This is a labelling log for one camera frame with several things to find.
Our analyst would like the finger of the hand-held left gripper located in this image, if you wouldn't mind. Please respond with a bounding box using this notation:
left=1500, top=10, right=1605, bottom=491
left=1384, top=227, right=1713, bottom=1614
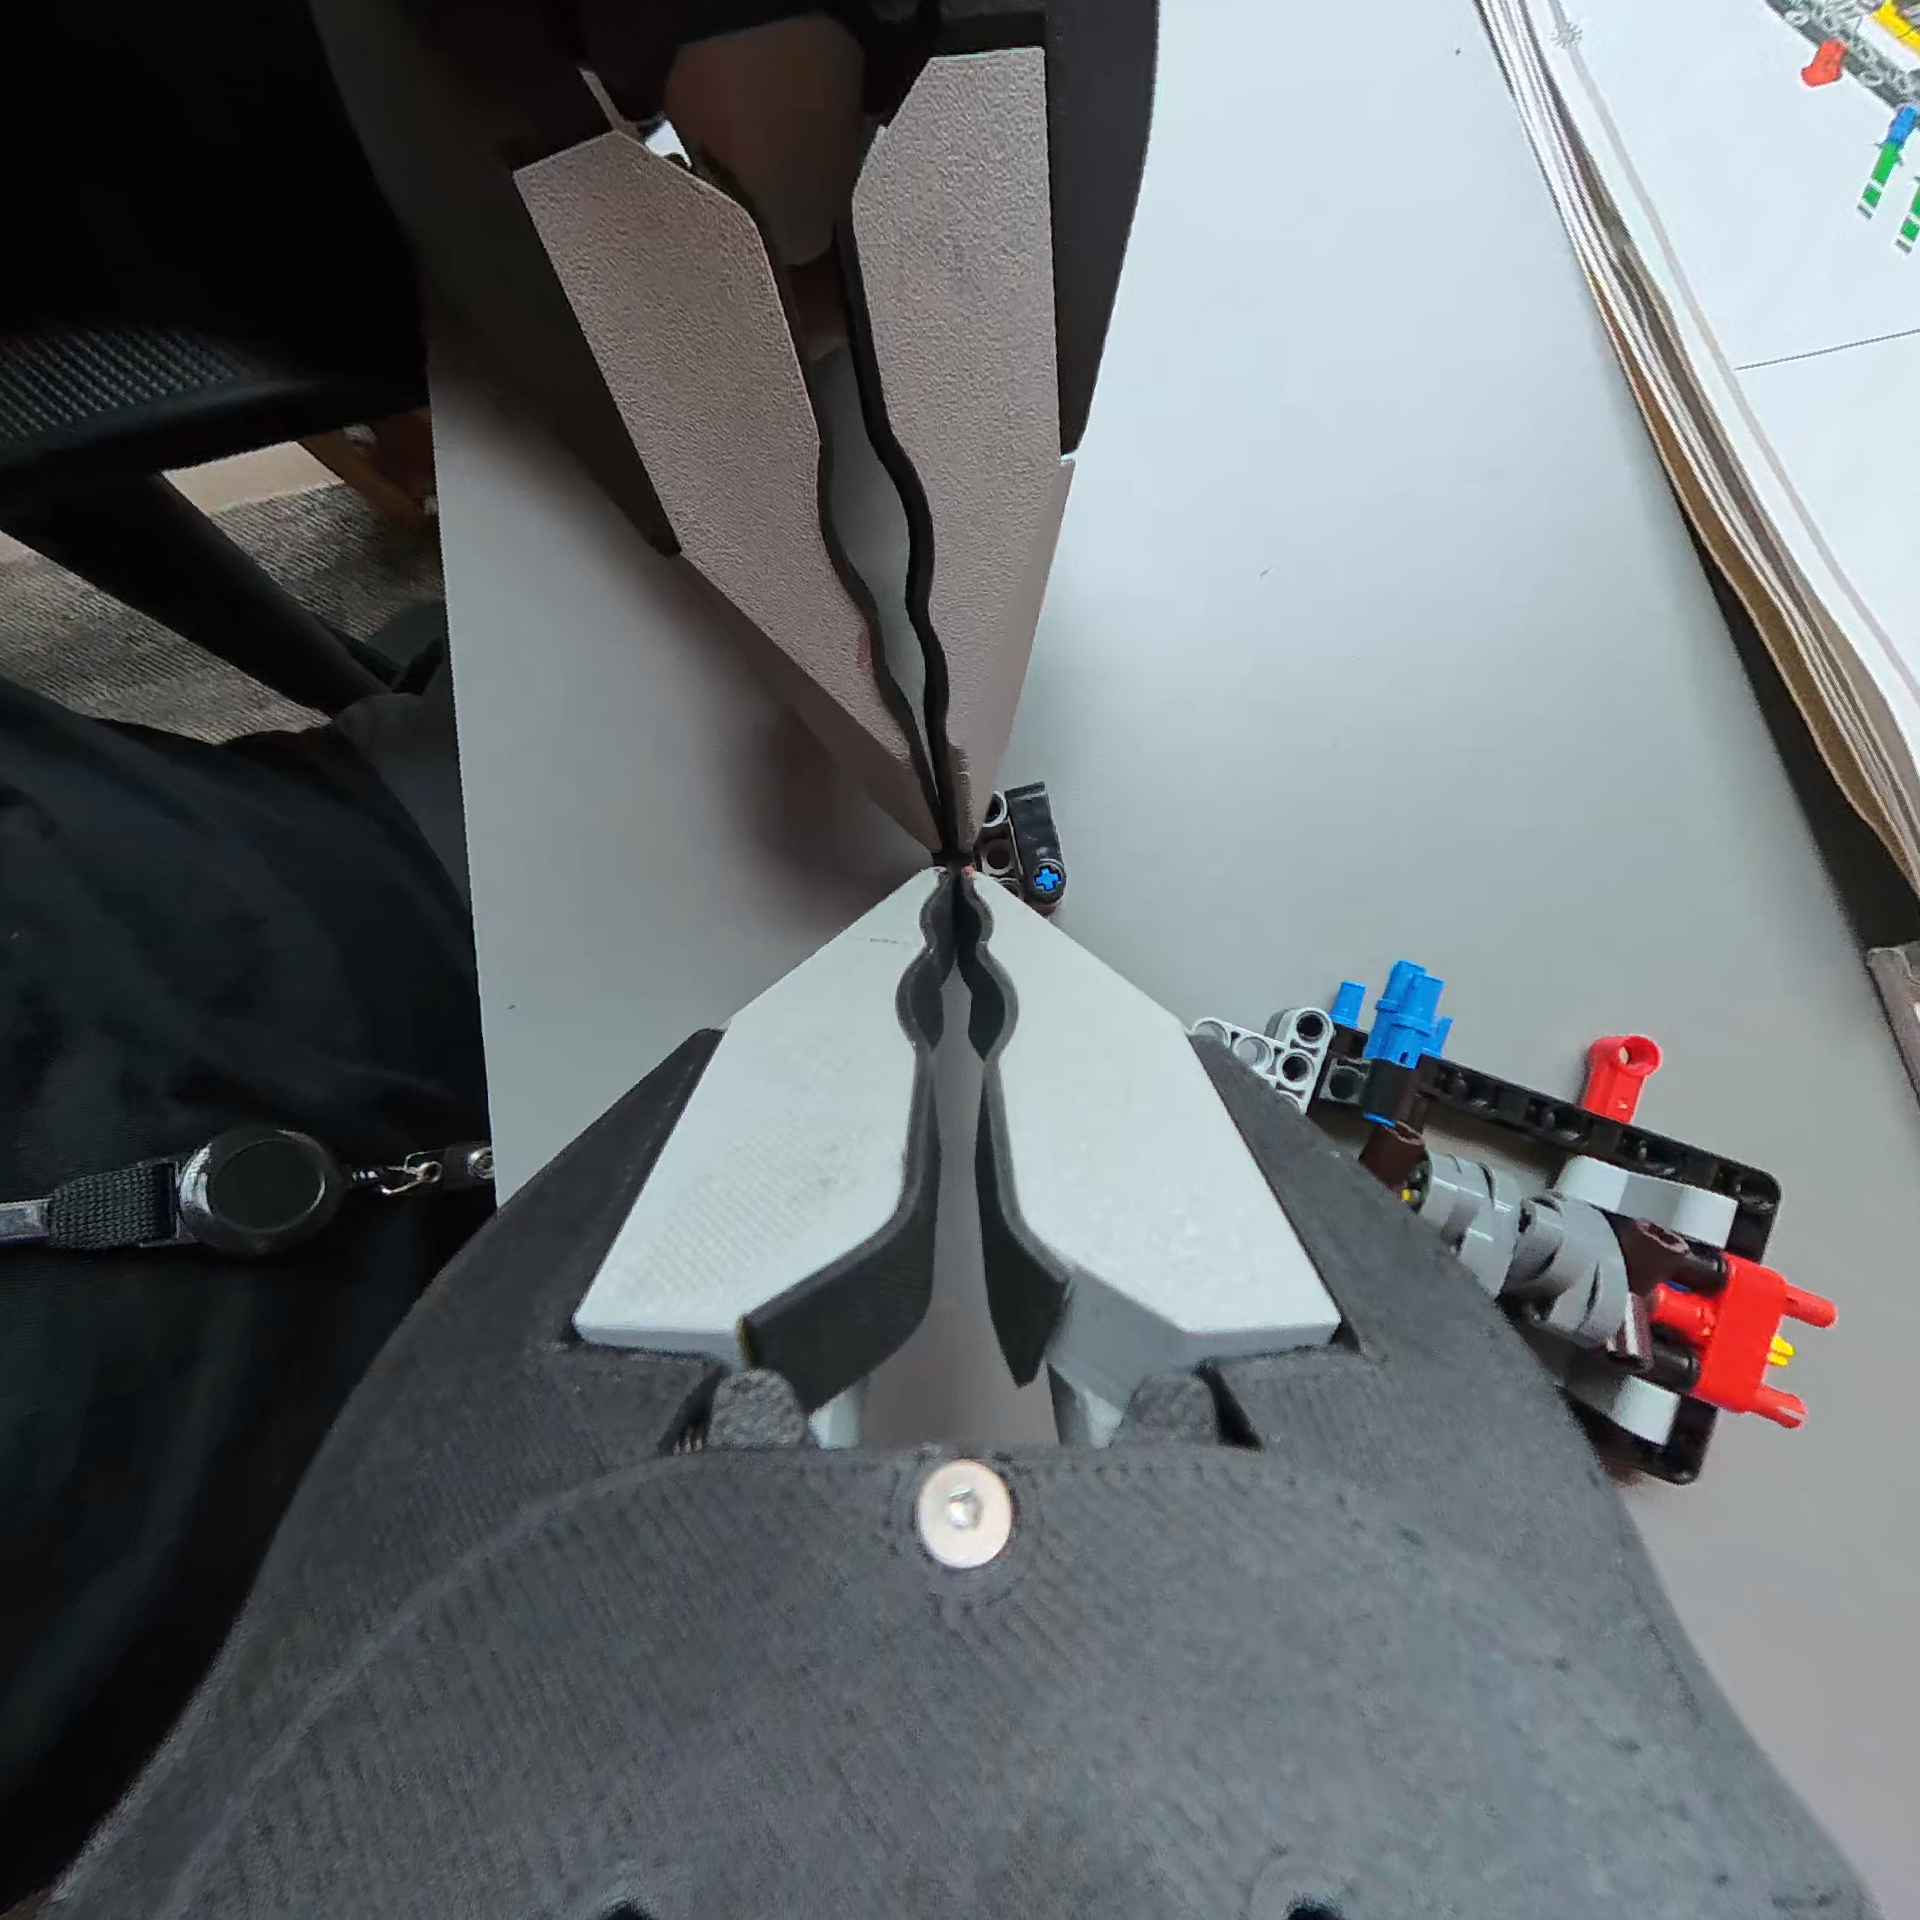
left=843, top=48, right=1079, bottom=845
left=514, top=129, right=951, bottom=859

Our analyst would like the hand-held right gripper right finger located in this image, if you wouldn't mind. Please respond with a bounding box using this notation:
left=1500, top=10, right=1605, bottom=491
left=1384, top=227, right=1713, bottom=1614
left=960, top=877, right=1345, bottom=1389

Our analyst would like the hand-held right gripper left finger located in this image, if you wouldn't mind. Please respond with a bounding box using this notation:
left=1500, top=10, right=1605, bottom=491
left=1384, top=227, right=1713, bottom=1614
left=575, top=872, right=947, bottom=1404

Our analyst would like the lego chassis assembly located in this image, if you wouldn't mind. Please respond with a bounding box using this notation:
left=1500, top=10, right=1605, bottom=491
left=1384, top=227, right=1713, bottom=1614
left=1192, top=961, right=1840, bottom=1489

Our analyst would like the black three-hole lego beam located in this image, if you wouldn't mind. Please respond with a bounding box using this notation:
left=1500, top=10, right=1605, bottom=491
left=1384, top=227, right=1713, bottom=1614
left=1008, top=784, right=1079, bottom=902

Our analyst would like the person's left forearm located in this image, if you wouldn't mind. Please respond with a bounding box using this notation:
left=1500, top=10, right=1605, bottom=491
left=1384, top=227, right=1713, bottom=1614
left=0, top=0, right=452, bottom=354

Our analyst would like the lego instruction booklet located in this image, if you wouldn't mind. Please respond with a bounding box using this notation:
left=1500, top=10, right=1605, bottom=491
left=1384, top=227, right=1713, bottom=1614
left=1476, top=0, right=1920, bottom=1088

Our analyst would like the person's left hand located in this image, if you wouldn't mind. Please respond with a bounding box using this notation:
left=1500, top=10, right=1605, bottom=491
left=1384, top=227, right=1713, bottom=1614
left=667, top=29, right=883, bottom=357

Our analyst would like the wooden table leg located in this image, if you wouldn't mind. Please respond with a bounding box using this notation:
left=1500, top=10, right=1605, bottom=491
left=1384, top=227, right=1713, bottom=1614
left=307, top=408, right=441, bottom=528

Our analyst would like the black badge reel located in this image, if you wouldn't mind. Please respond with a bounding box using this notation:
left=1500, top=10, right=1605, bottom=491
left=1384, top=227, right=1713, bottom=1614
left=176, top=1126, right=341, bottom=1259

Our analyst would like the black chair armrest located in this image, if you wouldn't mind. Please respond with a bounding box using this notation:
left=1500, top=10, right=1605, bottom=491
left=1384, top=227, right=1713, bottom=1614
left=0, top=322, right=436, bottom=520

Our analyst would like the black lanyard strap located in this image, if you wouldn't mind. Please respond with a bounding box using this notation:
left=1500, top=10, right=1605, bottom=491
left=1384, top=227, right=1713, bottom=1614
left=0, top=1161, right=191, bottom=1257

